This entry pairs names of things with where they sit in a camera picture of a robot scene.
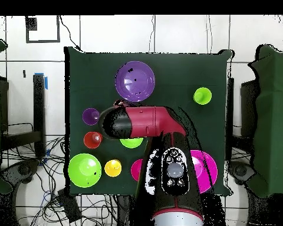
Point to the purple plastic bowl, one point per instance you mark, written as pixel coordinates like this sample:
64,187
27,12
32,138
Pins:
135,81

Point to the small green plastic bowl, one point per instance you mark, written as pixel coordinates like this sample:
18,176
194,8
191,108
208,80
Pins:
131,143

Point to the large green plastic bowl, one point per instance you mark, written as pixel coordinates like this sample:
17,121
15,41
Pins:
85,170

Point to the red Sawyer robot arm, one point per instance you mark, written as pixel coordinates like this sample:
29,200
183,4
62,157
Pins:
151,122

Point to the purple plastic cup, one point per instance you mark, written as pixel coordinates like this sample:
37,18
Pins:
89,116

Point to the orange plastic cup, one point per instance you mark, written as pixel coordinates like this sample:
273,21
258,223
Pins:
90,141

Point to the yellow plastic cup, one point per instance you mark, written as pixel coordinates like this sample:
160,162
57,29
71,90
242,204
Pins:
113,168

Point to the dark green tablecloth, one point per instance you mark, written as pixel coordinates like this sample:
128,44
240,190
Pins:
179,70

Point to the small crimson plastic bowl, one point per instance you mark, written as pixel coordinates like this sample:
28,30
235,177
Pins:
136,170

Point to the black metal stand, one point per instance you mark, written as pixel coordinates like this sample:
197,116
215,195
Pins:
39,113

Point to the lime green plastic cup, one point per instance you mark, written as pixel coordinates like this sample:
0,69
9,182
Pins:
202,96

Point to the large pink plastic bowl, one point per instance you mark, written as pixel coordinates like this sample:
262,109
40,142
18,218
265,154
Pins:
205,171

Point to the black power strip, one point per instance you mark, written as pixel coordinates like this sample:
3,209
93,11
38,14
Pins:
69,207

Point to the black office chair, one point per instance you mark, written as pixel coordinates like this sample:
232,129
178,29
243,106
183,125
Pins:
21,169
240,170

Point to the black square frame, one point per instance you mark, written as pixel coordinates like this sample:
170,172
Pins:
58,30

